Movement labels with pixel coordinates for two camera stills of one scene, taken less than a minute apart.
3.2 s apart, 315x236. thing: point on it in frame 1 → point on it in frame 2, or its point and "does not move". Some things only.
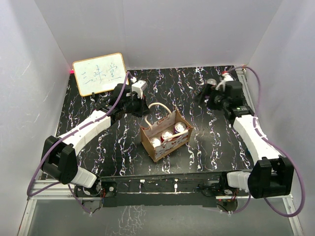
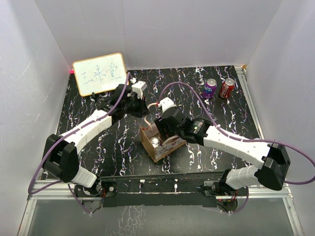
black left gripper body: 136,105 does not move
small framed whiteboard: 100,73 does not move
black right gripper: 205,91 → 161,125
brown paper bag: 167,137 does not move
